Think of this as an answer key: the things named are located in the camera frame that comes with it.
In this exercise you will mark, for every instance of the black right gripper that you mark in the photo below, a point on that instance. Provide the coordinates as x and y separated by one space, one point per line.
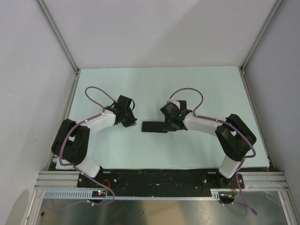
169 129

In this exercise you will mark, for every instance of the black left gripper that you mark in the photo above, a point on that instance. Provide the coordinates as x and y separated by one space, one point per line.
131 122

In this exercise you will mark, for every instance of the lilac phone case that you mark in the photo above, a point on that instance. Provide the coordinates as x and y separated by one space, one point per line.
142 127

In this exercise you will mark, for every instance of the purple smartphone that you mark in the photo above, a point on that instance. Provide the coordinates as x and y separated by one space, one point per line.
181 104

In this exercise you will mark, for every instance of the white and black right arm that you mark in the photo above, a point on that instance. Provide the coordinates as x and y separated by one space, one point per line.
235 138

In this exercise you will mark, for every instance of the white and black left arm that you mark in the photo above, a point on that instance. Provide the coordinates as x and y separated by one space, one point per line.
72 139

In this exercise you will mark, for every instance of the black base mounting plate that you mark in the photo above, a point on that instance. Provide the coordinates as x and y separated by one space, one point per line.
162 182

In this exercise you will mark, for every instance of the left controller board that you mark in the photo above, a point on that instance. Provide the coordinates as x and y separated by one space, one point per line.
99 193

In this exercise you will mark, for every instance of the controller board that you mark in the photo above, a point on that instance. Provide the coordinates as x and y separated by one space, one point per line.
226 197
99 193

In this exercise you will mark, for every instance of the right controller board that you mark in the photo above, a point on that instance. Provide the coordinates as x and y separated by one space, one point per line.
226 197

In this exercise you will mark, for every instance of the grey slotted cable duct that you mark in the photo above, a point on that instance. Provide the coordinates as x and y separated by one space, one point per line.
87 195

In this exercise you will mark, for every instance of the front aluminium frame rail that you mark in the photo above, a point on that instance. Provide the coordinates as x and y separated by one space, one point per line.
254 181

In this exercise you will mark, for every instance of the left back corner aluminium post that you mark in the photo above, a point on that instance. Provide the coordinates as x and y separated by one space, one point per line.
57 34

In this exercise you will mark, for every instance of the corner aluminium post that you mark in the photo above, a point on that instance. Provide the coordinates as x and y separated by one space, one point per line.
57 34
278 4

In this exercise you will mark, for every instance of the right back corner aluminium post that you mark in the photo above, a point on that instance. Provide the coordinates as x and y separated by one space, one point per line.
278 4

